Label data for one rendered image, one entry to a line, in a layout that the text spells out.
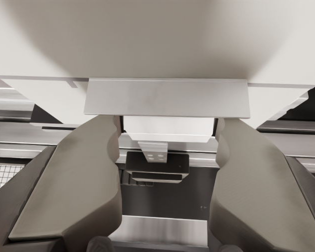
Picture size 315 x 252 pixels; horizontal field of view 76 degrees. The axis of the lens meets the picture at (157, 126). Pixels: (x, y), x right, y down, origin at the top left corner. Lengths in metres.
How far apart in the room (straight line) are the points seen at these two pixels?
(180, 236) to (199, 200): 0.51
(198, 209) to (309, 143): 0.37
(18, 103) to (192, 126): 0.20
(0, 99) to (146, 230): 0.22
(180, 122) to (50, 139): 0.39
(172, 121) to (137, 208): 0.56
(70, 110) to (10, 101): 0.13
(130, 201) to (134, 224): 0.51
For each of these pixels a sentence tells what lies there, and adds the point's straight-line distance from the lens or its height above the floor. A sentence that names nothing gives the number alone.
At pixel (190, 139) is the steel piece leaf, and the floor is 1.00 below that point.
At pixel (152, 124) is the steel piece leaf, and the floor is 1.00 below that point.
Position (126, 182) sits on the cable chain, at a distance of 0.58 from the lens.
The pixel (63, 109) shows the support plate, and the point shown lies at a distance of 0.18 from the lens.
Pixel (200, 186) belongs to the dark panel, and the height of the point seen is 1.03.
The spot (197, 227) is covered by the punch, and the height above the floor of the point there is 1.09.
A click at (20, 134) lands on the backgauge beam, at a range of 0.55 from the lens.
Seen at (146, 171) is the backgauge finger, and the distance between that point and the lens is 0.38.
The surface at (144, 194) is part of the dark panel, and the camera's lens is 0.70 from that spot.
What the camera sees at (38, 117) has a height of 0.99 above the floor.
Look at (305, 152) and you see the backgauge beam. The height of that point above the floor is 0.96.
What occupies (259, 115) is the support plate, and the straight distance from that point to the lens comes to 0.17.
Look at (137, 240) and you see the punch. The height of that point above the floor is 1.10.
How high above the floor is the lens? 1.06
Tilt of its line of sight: 19 degrees down
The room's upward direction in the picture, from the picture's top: 177 degrees counter-clockwise
